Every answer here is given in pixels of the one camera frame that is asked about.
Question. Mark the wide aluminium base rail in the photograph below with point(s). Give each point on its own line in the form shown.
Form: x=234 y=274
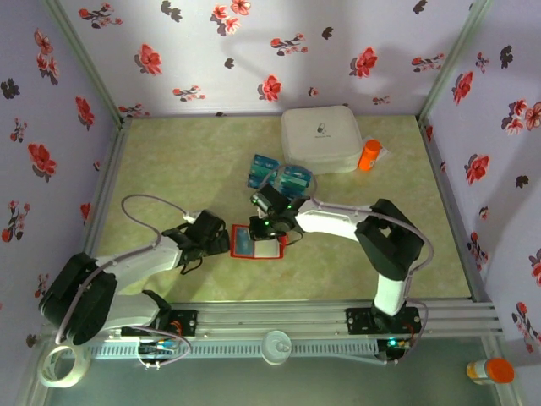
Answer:
x=274 y=317

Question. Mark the blue and green packets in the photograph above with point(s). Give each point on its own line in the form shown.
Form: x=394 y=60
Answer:
x=253 y=187

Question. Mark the pill bottle with orange cap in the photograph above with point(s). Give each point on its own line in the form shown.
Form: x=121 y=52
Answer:
x=498 y=371

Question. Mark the white plastic lidded container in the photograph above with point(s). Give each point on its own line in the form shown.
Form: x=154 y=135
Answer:
x=321 y=144

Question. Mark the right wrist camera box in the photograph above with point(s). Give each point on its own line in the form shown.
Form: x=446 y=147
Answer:
x=263 y=205

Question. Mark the white round lid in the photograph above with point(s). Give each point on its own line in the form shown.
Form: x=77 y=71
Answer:
x=270 y=353

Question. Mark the red card holder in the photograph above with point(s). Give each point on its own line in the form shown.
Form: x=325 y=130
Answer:
x=268 y=249

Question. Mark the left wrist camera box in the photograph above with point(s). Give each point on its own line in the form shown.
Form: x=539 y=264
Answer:
x=190 y=217

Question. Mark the teal credit card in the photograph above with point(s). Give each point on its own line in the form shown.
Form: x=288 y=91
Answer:
x=293 y=182
x=260 y=170

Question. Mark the aluminium frame post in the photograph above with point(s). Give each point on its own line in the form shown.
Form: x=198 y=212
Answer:
x=86 y=63
x=453 y=63

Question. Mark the small electronics board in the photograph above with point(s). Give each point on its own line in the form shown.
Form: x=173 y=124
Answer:
x=393 y=344
x=158 y=349

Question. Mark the aluminium table edge rail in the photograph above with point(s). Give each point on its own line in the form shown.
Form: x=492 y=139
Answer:
x=439 y=169
x=110 y=169

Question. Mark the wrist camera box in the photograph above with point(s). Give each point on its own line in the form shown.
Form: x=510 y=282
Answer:
x=190 y=217
x=263 y=205

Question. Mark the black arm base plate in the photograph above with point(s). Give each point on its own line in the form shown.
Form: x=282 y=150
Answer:
x=359 y=321
x=186 y=321

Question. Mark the clear tape roll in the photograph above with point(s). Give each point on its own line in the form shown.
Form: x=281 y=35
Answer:
x=63 y=384

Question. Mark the white paper leaflet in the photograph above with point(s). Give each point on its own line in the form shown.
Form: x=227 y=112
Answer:
x=384 y=153

